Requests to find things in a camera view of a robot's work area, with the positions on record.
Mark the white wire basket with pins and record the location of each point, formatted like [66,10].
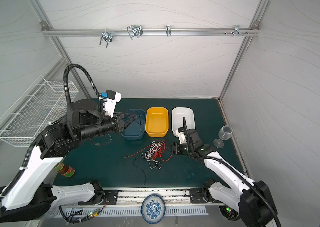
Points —
[42,103]

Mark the blue plastic bin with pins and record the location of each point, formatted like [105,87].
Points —
[137,129]

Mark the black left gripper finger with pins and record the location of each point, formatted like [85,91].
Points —
[130,115]
[128,121]

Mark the blue white patterned plate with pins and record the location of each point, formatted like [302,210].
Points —
[153,209]

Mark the yellow plastic bin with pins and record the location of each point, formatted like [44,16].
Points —
[157,122]

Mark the clear measuring cup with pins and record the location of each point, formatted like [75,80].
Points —
[225,133]

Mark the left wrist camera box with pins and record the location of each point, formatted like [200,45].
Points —
[108,101]

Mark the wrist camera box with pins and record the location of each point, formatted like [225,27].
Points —
[108,101]
[181,135]

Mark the white plastic bin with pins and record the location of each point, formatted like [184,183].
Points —
[177,115]

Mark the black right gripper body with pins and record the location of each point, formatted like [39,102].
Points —
[178,148]

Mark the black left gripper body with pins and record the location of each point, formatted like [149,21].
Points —
[117,117]

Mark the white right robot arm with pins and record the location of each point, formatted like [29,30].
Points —
[250,199]

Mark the clear plastic lid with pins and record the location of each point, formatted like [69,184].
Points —
[218,143]

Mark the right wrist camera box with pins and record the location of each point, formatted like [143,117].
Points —
[181,135]

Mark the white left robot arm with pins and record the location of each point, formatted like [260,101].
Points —
[27,197]

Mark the metal crossbar rail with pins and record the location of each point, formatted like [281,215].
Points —
[154,32]

